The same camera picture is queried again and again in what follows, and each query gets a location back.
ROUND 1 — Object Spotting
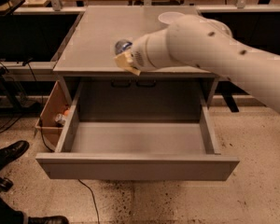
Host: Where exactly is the black shoe lower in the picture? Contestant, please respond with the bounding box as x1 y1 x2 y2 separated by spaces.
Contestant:
28 216 69 224

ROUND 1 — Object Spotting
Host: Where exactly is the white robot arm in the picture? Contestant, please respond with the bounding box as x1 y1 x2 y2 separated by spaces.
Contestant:
115 15 280 114

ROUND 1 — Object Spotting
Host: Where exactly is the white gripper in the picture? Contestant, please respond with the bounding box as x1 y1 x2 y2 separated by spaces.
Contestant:
114 30 177 76

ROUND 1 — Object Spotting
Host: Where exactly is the black shoe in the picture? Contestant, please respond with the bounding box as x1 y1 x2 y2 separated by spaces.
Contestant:
28 216 69 224
0 140 30 171

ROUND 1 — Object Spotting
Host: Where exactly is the grey open top drawer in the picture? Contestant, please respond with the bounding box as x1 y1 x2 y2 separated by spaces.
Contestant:
36 80 239 181

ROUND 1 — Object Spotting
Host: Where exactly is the orange object in box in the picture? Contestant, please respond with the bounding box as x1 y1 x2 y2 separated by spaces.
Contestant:
63 109 70 117

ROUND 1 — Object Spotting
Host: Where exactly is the white bowl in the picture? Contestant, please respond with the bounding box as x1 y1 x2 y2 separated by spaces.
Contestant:
158 11 184 25

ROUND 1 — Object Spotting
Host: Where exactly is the blue pepsi can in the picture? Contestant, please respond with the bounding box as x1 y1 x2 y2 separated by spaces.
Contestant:
115 39 133 55

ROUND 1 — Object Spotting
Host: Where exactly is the black shoe upper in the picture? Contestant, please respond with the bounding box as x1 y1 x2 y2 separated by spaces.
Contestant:
0 140 30 171

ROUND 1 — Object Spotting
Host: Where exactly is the cardboard box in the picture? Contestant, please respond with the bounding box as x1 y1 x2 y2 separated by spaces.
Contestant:
35 81 69 150

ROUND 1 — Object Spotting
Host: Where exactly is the grey cabinet table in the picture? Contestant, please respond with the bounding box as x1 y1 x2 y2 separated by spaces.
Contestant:
54 6 217 113

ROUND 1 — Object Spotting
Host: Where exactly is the black floor cable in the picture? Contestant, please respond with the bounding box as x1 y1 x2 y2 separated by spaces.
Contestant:
77 179 101 224

